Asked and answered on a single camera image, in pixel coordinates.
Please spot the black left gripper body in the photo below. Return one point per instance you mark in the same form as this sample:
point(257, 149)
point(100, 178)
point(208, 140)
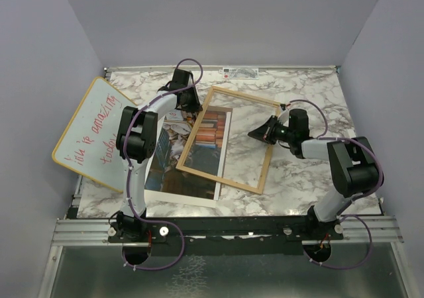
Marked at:
point(187, 106)

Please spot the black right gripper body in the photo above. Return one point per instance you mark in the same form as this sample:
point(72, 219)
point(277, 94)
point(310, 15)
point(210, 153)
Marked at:
point(283, 133)

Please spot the light wooden picture frame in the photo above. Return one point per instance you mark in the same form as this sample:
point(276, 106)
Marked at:
point(189, 145)

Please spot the clear acrylic frame sheet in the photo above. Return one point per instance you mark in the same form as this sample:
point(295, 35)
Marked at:
point(238, 139)

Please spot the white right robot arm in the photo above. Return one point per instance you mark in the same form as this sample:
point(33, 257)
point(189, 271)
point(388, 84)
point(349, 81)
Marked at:
point(355, 172)

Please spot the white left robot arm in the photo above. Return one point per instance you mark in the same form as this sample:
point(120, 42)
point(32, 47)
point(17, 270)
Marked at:
point(136, 142)

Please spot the white sticker label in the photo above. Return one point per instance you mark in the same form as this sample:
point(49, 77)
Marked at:
point(244, 72)

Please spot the white block at table edge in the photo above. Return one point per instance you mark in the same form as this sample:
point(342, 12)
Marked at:
point(350, 133)

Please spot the yellow-rimmed whiteboard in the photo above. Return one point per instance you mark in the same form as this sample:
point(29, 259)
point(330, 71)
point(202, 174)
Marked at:
point(87, 146)

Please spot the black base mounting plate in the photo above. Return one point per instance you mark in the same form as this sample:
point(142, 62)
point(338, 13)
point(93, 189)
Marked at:
point(221, 236)

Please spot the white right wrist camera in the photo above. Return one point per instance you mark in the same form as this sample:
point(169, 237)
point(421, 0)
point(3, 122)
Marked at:
point(283, 117)

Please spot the brown frame backing board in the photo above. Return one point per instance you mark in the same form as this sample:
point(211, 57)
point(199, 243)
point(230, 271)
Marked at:
point(179, 200)

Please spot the aluminium back rail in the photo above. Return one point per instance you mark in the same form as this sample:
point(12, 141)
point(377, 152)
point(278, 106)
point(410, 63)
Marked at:
point(207, 68)

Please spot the aluminium rail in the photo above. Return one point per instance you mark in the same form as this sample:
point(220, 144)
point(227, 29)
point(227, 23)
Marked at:
point(207, 68)
point(93, 232)

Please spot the aluminium front rail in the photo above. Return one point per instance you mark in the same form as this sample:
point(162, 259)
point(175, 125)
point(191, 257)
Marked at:
point(93, 232)

